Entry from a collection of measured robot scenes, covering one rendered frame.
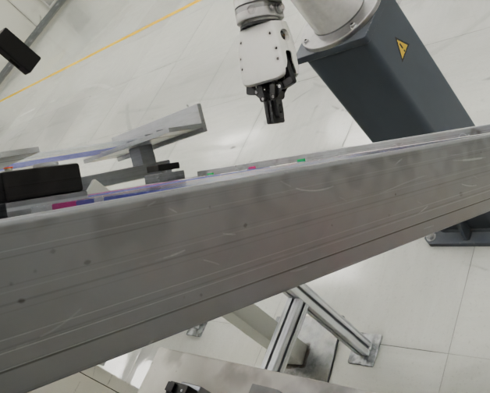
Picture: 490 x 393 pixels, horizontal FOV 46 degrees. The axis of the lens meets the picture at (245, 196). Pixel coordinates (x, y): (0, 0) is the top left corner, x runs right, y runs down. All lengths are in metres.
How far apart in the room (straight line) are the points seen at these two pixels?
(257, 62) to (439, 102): 0.52
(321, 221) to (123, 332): 0.13
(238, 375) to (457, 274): 0.82
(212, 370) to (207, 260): 0.72
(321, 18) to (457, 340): 0.82
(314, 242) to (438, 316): 1.25
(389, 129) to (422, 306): 0.50
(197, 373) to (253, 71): 0.52
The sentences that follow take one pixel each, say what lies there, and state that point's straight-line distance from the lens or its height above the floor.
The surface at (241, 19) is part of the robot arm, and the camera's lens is 1.03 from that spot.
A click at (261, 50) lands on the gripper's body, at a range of 1.02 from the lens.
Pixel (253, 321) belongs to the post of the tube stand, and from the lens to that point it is 1.54.
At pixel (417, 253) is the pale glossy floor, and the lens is 1.69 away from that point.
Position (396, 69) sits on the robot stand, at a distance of 1.25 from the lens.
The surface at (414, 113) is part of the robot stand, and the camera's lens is 1.30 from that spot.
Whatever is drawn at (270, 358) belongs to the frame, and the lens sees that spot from 1.35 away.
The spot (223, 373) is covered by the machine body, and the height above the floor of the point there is 0.62.
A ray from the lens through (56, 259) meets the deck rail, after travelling 0.23.
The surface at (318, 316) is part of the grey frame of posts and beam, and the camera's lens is 1.44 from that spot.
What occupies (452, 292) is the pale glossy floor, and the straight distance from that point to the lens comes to 1.58.
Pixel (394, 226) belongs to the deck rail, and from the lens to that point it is 0.38.
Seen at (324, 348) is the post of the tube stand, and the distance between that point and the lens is 1.68.
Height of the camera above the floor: 1.24
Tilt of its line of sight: 32 degrees down
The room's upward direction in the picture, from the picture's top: 47 degrees counter-clockwise
